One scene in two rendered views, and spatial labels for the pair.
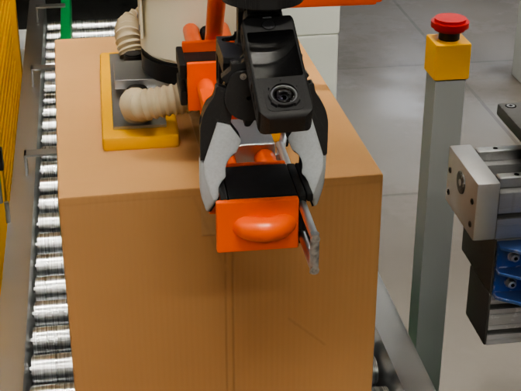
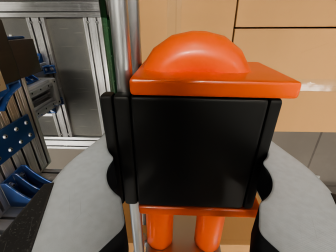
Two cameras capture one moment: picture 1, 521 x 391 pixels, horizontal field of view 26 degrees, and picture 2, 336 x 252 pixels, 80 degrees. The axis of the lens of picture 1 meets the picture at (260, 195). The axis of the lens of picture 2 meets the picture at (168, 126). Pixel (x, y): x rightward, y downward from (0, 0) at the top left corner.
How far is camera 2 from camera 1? 0.94 m
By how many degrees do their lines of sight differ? 37
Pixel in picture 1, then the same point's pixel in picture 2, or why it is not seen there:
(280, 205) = (168, 76)
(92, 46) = not seen: outside the picture
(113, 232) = (241, 221)
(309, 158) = (87, 177)
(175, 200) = not seen: hidden behind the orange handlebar
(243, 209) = (240, 77)
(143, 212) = (225, 231)
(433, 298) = not seen: hidden behind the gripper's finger
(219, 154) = (302, 201)
